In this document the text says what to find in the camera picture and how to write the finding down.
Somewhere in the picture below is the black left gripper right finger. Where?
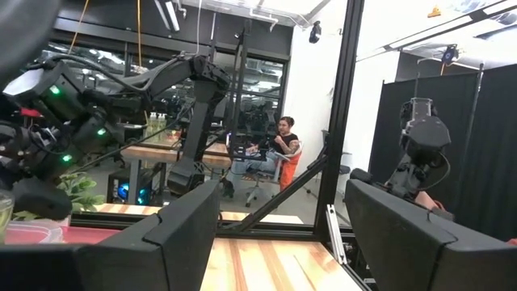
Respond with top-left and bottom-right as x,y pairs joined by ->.
344,179 -> 517,291

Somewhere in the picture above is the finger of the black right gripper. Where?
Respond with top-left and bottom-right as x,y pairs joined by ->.
11,176 -> 74,222

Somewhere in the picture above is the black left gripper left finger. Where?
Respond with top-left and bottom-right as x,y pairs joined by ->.
0,179 -> 221,291

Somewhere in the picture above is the clear soap pump bottle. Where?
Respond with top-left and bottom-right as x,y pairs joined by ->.
0,188 -> 15,243

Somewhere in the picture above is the small green potted plant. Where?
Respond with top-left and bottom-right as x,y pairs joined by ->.
11,171 -> 107,222

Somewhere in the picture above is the red plastic bin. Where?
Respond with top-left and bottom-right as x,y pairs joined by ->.
0,220 -> 122,247

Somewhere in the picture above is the computer tower with blue light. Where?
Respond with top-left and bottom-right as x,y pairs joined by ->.
106,167 -> 157,206

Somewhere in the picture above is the wooden background table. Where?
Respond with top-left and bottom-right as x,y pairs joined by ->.
120,141 -> 234,205

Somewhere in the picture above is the black partition screen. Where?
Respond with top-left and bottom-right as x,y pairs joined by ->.
379,63 -> 517,243

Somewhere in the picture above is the background soap pump bottle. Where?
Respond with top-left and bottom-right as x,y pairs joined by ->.
157,112 -> 170,141
145,112 -> 159,141

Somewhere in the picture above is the office chair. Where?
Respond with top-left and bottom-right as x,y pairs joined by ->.
244,141 -> 306,208

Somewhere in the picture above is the person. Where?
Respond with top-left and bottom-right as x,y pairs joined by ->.
224,116 -> 305,200

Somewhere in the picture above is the silver aluminium rail strip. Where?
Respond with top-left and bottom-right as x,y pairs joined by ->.
325,203 -> 349,267

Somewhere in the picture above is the black camera mount edge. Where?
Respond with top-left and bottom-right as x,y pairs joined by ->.
0,0 -> 64,88

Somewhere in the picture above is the black background frame post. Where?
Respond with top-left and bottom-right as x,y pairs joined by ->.
228,18 -> 254,162

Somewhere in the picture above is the black ceiling camera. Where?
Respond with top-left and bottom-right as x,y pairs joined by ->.
308,19 -> 323,44

